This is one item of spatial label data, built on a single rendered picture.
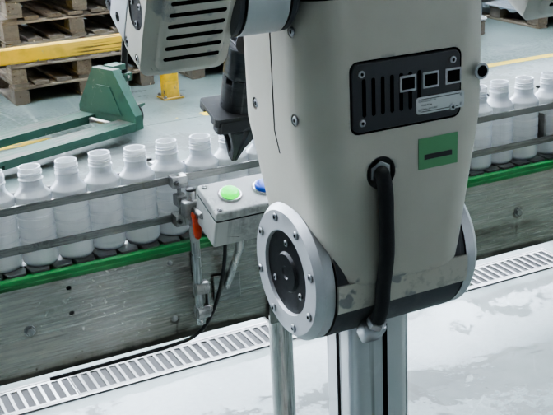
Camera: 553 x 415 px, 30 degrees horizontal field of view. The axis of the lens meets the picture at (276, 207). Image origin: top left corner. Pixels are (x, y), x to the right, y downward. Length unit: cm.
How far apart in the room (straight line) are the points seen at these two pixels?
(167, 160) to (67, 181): 18
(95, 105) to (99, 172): 457
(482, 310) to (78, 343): 226
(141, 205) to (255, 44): 70
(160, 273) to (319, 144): 79
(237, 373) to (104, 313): 168
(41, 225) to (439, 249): 77
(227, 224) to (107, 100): 459
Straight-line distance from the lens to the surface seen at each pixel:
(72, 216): 172
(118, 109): 613
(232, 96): 151
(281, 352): 199
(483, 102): 206
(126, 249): 176
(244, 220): 164
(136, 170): 174
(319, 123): 103
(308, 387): 331
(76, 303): 175
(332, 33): 101
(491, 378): 337
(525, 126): 214
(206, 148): 178
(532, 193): 216
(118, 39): 684
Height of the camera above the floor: 165
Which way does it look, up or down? 20 degrees down
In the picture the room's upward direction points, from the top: 3 degrees counter-clockwise
